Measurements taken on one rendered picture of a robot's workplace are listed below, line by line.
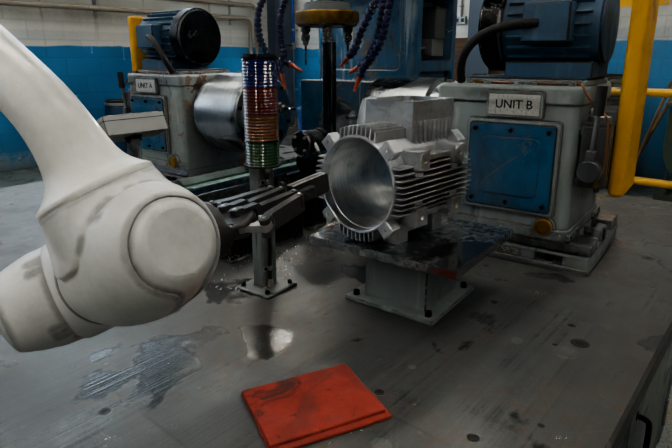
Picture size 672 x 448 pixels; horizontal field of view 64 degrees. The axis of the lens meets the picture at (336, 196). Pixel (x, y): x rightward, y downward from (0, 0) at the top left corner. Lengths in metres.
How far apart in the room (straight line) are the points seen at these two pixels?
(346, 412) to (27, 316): 0.36
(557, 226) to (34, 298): 0.91
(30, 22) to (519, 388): 6.62
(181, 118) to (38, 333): 1.26
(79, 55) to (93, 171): 6.72
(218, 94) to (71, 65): 5.52
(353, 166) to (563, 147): 0.41
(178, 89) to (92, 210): 1.34
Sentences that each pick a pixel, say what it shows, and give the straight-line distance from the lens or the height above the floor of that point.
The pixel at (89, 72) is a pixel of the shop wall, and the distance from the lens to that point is 7.21.
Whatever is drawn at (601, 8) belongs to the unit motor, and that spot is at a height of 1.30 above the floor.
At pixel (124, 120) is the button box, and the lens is 1.41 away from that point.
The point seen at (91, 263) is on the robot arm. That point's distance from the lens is 0.43.
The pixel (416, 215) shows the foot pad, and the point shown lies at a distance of 0.84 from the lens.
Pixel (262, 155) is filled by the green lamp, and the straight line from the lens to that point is 0.92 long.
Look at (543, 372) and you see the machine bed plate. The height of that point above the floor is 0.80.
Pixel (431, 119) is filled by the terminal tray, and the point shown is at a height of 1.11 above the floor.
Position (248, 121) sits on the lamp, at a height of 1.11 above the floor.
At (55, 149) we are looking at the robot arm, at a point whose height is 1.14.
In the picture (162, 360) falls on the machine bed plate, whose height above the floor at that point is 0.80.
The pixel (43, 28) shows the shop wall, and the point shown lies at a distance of 7.03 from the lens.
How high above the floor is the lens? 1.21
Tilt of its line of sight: 15 degrees down
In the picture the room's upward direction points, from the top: straight up
